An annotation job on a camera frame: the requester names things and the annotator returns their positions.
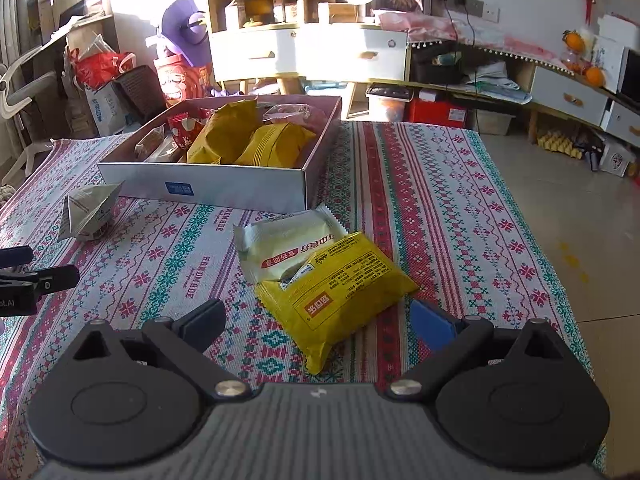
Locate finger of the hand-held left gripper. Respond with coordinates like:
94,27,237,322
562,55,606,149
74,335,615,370
15,264,81,292
0,245,35,268

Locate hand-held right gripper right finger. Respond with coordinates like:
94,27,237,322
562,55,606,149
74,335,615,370
385,298,567,402

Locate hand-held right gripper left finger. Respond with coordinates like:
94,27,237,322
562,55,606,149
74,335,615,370
74,299,252,402

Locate yellow packet with red label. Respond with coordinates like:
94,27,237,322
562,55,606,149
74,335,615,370
254,231,421,376

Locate white cardboard box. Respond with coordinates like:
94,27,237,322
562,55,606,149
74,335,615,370
96,94,344,214

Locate red packet with white print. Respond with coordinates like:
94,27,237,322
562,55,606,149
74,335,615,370
167,112,207,152

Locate large yellow waffle packet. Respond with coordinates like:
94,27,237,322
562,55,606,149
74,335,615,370
186,99,261,165

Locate clear packet of red biscuits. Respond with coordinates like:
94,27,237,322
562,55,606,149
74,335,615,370
259,103,329,134

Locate silver triangular packet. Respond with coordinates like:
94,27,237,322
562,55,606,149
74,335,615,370
56,181,125,243

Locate white pale green packet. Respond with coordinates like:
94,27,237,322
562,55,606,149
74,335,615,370
233,204,349,284

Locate patterned tablecloth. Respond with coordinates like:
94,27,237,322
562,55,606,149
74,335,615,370
0,120,609,473

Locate white office chair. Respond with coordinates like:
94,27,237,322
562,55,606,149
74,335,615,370
0,49,59,187

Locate clear beige snack packet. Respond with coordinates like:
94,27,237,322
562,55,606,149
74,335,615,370
133,127,173,163

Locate white bag with blue print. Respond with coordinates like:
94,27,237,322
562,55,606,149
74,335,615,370
84,81,127,137

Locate yellow ribbed snack packet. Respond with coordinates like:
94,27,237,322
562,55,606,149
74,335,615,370
233,122,319,169

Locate brown plastic basket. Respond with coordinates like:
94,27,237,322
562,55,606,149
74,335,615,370
113,64,167,119

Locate red plastic bag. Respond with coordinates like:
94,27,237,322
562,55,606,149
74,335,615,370
69,49,137,87

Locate red box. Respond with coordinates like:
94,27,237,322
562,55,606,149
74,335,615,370
407,97,469,129

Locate yellow black striped object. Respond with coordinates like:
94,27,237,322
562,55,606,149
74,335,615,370
536,129,585,160

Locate plastic container with black lid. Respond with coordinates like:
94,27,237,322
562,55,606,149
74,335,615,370
365,83,413,122

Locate red gift bag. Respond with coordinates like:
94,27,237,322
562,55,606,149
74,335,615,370
153,55,214,108

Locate small white box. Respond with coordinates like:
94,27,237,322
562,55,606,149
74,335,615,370
599,141,637,179

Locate low white wooden cabinet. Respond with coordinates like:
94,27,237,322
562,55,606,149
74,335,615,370
406,24,640,150

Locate purple toy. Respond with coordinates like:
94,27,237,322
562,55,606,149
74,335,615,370
156,0,214,67

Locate white wooden shelf cabinet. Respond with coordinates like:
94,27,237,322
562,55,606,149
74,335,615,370
204,0,412,96

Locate orange fruit decoration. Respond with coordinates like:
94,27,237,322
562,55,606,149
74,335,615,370
561,29,607,87

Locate black monitor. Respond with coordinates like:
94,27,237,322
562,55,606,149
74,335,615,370
617,47,640,107

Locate wall power sockets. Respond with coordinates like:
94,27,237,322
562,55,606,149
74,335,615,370
436,0,501,23

